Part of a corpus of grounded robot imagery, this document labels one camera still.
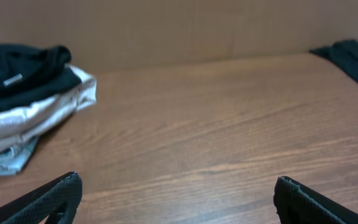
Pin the black t-shirt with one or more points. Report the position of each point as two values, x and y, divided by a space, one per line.
29 74

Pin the black knit garment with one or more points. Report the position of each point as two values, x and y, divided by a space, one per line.
343 54

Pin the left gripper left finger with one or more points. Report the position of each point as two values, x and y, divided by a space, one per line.
55 202

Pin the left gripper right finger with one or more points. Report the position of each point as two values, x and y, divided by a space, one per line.
299 204

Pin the beige folded trousers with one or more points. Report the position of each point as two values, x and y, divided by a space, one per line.
21 124

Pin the grey folded garment under trousers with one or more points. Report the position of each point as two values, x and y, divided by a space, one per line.
15 151

